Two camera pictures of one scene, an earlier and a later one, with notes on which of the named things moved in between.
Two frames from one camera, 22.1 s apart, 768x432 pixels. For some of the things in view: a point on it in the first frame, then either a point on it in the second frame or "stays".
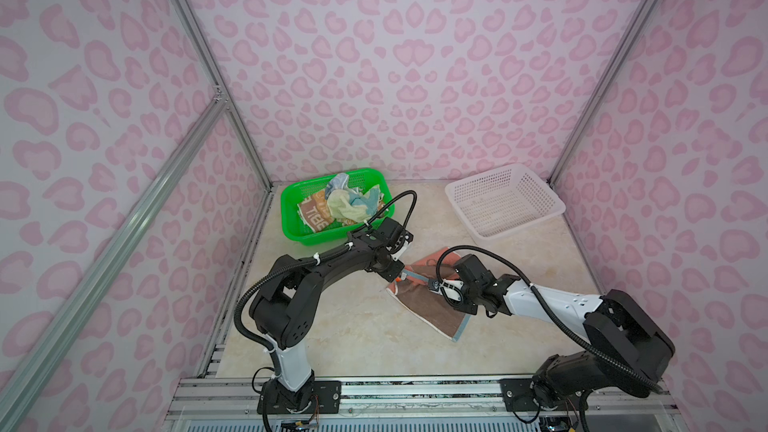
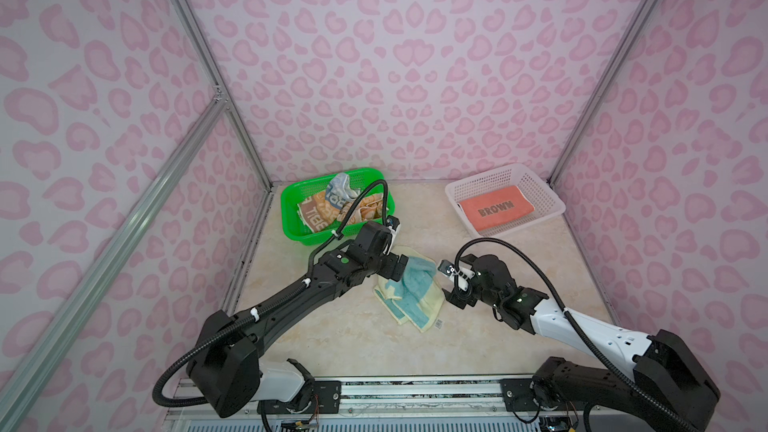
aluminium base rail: (466, 405) stays
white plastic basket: (504, 202) stays
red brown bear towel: (411, 295) -> (484, 211)
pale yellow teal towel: (351, 206) -> (417, 298)
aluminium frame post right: (618, 62) stays
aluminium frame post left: (201, 44) stays
